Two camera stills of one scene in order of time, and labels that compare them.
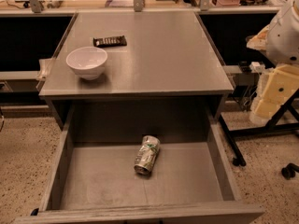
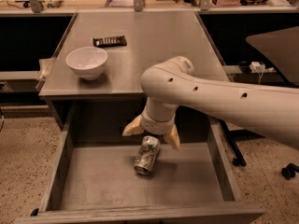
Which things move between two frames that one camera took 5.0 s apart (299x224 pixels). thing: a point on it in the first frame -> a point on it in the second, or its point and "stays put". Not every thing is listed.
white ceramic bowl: [88, 62] stays put
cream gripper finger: [274, 89] -> [135, 127]
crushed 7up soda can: [147, 154] stays put
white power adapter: [256, 67] stays put
